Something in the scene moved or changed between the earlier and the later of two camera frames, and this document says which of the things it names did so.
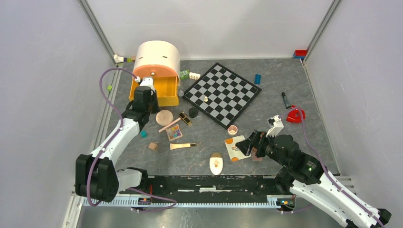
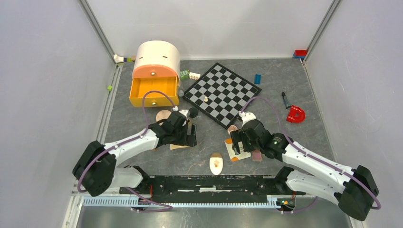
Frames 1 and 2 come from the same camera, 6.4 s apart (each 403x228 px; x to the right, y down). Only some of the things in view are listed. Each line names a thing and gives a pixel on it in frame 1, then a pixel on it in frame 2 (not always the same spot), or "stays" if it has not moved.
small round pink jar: (232, 130) stays
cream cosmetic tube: (174, 146) stays
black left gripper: (154, 97) to (187, 139)
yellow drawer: (167, 88) stays
